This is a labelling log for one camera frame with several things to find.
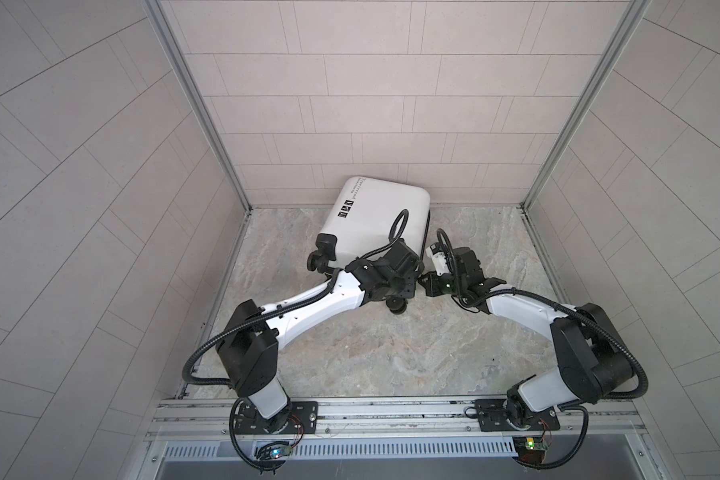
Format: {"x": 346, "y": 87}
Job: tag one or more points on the black and white suitcase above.
{"x": 368, "y": 217}

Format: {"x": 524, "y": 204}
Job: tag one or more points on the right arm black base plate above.
{"x": 492, "y": 414}

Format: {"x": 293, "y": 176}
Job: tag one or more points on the green circuit board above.
{"x": 531, "y": 450}
{"x": 274, "y": 451}

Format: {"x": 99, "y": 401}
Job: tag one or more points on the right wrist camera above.
{"x": 439, "y": 258}

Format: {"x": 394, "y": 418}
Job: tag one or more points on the aluminium corner profile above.
{"x": 168, "y": 40}
{"x": 622, "y": 34}

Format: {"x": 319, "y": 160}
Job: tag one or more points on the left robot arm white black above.
{"x": 254, "y": 335}

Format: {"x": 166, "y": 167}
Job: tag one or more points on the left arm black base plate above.
{"x": 296, "y": 417}

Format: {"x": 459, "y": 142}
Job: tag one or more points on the left aluminium corner profile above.
{"x": 168, "y": 40}

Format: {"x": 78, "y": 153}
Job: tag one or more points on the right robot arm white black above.
{"x": 592, "y": 361}

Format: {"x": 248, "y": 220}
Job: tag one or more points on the aluminium mounting rail frame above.
{"x": 386, "y": 428}

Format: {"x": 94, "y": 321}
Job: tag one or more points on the right aluminium corner profile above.
{"x": 622, "y": 34}

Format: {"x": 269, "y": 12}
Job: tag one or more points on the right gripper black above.
{"x": 431, "y": 287}

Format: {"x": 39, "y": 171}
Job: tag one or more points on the left green circuit board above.
{"x": 274, "y": 451}

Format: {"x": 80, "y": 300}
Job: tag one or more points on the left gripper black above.
{"x": 409, "y": 283}

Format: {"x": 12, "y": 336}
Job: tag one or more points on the right green circuit board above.
{"x": 531, "y": 450}

